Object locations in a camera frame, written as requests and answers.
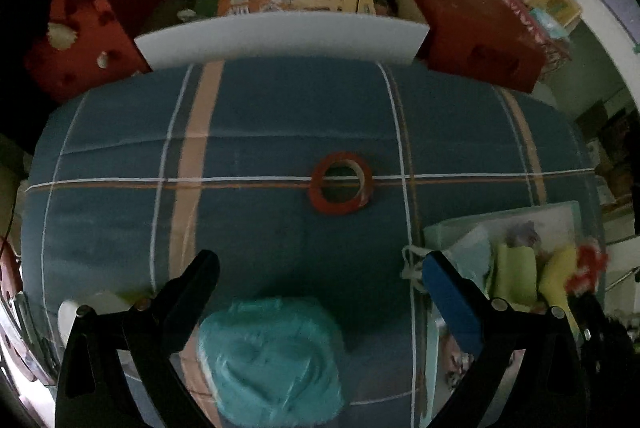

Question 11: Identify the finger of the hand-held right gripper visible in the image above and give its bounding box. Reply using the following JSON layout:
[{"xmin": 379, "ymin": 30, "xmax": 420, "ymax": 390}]
[{"xmin": 570, "ymin": 291, "xmax": 623, "ymax": 359}]

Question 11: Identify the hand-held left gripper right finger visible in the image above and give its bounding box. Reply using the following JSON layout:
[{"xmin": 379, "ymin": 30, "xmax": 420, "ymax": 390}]
[{"xmin": 421, "ymin": 251, "xmax": 593, "ymax": 428}]

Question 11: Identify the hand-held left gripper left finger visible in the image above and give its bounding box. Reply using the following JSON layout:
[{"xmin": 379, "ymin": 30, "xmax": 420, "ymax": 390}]
[{"xmin": 55, "ymin": 249, "xmax": 222, "ymax": 428}]

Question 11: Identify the light blue cloth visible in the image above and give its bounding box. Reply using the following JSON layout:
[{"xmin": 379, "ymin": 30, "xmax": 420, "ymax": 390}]
[{"xmin": 452, "ymin": 225, "xmax": 493, "ymax": 294}]

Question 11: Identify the red fluffy toy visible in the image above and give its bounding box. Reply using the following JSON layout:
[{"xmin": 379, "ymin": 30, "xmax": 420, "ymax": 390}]
[{"xmin": 570, "ymin": 243, "xmax": 611, "ymax": 296}]

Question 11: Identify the pink plush toy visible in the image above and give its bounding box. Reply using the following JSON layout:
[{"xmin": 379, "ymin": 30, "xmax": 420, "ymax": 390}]
[{"xmin": 440, "ymin": 333, "xmax": 478, "ymax": 394}]

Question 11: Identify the green cloth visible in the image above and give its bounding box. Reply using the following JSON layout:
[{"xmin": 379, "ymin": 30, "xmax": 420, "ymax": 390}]
[{"xmin": 487, "ymin": 243, "xmax": 543, "ymax": 311}]

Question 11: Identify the teal plastic-wrapped pack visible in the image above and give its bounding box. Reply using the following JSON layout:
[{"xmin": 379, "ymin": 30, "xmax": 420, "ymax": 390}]
[{"xmin": 197, "ymin": 297, "xmax": 346, "ymax": 426}]

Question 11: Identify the white tray with teal rim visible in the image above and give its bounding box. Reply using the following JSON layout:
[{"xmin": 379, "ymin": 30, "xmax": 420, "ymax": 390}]
[{"xmin": 422, "ymin": 201, "xmax": 608, "ymax": 428}]

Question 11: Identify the red tape roll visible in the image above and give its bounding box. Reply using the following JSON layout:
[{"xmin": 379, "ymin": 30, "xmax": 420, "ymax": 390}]
[{"xmin": 307, "ymin": 152, "xmax": 372, "ymax": 216}]

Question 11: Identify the blue plaid tablecloth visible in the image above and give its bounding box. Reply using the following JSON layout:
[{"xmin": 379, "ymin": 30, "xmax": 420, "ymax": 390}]
[{"xmin": 22, "ymin": 58, "xmax": 608, "ymax": 428}]

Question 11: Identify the white chair back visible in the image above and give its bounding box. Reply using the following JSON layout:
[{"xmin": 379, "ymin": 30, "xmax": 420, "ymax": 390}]
[{"xmin": 134, "ymin": 11, "xmax": 431, "ymax": 70}]

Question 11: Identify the red tote bag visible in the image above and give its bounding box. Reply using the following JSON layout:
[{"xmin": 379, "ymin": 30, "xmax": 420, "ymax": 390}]
[{"xmin": 22, "ymin": 0, "xmax": 171, "ymax": 104}]

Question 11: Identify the patterned gift box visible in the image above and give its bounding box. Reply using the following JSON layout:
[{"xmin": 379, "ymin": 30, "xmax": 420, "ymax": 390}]
[{"xmin": 502, "ymin": 0, "xmax": 573, "ymax": 82}]

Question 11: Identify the red cardboard box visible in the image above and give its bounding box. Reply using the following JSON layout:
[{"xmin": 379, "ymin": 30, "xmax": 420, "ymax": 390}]
[{"xmin": 391, "ymin": 0, "xmax": 547, "ymax": 95}]

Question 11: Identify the light blue wipes pack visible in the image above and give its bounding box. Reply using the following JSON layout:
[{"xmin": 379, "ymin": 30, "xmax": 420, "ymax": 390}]
[{"xmin": 530, "ymin": 7, "xmax": 571, "ymax": 40}]

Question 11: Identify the white string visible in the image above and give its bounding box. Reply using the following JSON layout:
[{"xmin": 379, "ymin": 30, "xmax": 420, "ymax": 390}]
[{"xmin": 401, "ymin": 244, "xmax": 431, "ymax": 294}]

